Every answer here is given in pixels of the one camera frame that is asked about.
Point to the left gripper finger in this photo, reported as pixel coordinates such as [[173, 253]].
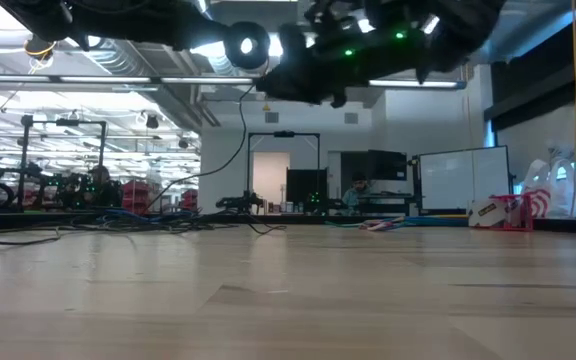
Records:
[[203, 35]]

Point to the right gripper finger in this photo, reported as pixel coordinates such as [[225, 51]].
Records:
[[303, 85]]

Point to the black plastic spool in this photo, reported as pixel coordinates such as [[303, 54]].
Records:
[[233, 57]]

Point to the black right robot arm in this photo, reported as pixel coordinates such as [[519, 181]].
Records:
[[468, 25]]

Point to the long ceiling light bar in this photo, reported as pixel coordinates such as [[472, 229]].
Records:
[[103, 79]]

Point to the black ceiling spotlight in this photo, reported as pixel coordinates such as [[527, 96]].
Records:
[[152, 121], [183, 143]]

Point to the black equipment cart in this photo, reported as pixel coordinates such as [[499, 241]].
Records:
[[387, 167]]

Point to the person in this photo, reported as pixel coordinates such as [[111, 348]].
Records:
[[358, 192], [100, 187]]

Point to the white whiteboard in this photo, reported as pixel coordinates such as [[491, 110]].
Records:
[[463, 177]]

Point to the red storage bins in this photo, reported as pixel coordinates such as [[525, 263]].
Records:
[[189, 198], [135, 195]]

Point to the red tape dispenser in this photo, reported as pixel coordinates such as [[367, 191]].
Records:
[[498, 212]]

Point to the white bag with red print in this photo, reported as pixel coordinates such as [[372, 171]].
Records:
[[543, 195]]

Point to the silver ventilation duct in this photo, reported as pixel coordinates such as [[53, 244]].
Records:
[[133, 60]]

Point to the black gantry frame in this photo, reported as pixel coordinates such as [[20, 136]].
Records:
[[25, 145], [284, 134]]

